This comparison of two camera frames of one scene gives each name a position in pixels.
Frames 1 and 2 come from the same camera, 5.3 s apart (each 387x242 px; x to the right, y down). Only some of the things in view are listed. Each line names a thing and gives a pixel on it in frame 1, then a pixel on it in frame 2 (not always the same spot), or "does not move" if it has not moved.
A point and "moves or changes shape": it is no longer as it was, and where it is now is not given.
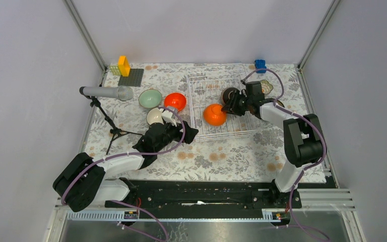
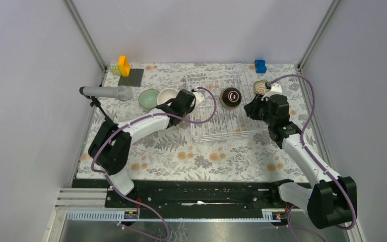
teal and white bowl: x=154 y=115 moves or changes shape
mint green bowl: x=150 y=98 does not move
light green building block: x=115 y=70 does not move
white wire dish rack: x=206 y=83 does not move
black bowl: x=226 y=96 does not move
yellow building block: x=123 y=66 does not move
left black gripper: x=179 y=127 to x=191 y=107
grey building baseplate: x=134 y=78 does not move
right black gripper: x=232 y=107 to x=251 y=108
